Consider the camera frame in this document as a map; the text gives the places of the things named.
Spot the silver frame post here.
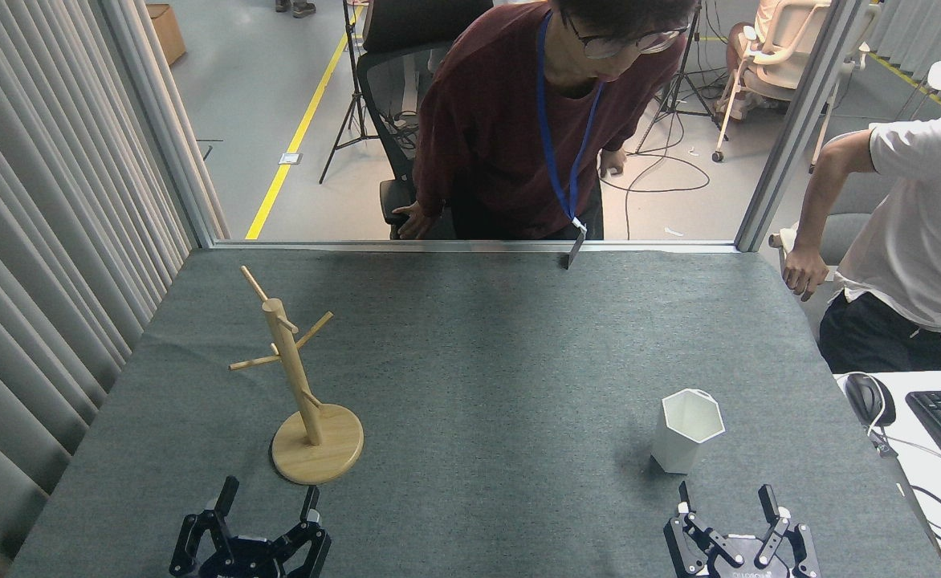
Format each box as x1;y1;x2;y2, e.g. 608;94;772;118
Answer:
735;0;874;253
97;0;219;248

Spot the grey pleated curtain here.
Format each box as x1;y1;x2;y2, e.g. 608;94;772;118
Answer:
868;0;941;101
0;0;230;578

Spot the person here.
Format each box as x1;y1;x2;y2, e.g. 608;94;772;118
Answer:
781;112;941;375
390;0;700;242

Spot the white desk cable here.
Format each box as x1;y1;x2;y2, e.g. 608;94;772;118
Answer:
870;384;941;535

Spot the grey desk chair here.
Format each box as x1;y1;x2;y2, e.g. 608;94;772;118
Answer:
768;128;898;283

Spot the grey table cloth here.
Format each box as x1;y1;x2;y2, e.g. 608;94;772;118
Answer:
6;247;941;578

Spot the black tripod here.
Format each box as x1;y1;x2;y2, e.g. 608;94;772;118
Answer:
319;0;395;185
635;0;730;155

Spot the cardboard box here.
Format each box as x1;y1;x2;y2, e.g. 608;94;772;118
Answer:
146;4;187;67

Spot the black floor cable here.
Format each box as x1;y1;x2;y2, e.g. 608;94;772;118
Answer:
599;103;712;242

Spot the wooden cup rack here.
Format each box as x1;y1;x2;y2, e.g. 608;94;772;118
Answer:
229;266;365;486

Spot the person's hand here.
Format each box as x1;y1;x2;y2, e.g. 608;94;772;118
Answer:
781;245;832;303

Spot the person's right hand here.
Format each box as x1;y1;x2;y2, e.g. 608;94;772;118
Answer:
393;201;439;241

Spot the white hexagonal cup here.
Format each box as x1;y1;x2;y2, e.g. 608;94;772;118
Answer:
650;389;726;474

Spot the blue lanyard with badge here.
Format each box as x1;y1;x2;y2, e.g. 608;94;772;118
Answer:
536;11;606;271

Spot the white office chair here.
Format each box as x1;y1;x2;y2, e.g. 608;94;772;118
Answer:
711;0;881;173

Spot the black computer mouse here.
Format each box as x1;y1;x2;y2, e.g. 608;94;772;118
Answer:
843;372;897;429

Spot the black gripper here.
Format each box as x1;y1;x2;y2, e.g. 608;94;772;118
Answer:
664;481;819;578
169;476;332;578

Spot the white desk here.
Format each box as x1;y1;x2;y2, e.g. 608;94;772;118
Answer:
835;369;941;578

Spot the black office chair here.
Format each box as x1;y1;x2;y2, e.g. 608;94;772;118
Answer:
356;0;494;240

